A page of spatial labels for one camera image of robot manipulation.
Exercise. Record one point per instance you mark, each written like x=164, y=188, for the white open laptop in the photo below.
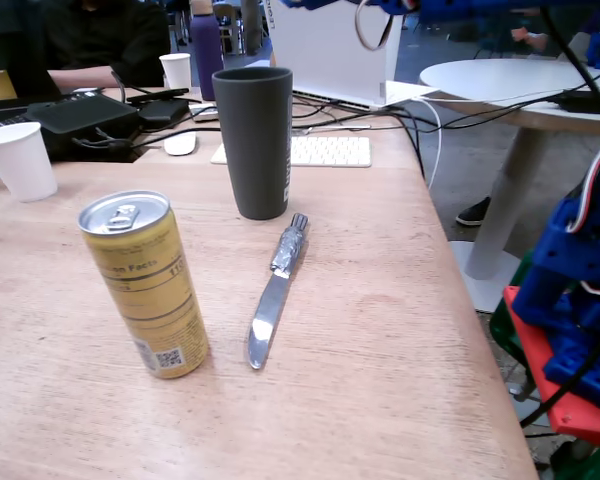
x=330, y=50

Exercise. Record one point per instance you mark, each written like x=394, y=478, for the red robot base plate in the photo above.
x=575, y=420

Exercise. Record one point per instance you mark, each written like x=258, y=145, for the purple bottle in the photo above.
x=207, y=55

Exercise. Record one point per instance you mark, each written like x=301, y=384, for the black shoe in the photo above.
x=475, y=214

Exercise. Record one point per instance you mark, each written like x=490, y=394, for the black ribbed case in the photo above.
x=80, y=117

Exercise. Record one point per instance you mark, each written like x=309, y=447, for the round white pedestal table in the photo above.
x=495, y=80

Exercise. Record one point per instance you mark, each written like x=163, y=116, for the white computer mouse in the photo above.
x=180, y=145

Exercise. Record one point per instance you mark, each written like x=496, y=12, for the gray glass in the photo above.
x=252, y=145

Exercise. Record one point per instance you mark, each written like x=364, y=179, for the bare person forearm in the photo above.
x=80, y=77

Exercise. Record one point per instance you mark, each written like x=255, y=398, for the silver adapter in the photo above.
x=205, y=114

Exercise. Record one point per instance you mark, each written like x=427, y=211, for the yellow drink can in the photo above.
x=150, y=290

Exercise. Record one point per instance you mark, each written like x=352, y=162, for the small white paper cup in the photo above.
x=177, y=72

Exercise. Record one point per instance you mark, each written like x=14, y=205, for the light background chair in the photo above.
x=227, y=30

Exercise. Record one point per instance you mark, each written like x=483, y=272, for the white keyboard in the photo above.
x=330, y=150

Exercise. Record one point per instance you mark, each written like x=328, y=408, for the large white paper cup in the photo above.
x=20, y=165

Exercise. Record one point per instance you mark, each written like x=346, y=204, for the black power brick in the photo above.
x=162, y=112

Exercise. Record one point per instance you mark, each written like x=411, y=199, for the person in black sweater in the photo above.
x=110, y=35

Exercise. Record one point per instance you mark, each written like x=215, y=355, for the black flat phone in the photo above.
x=155, y=96

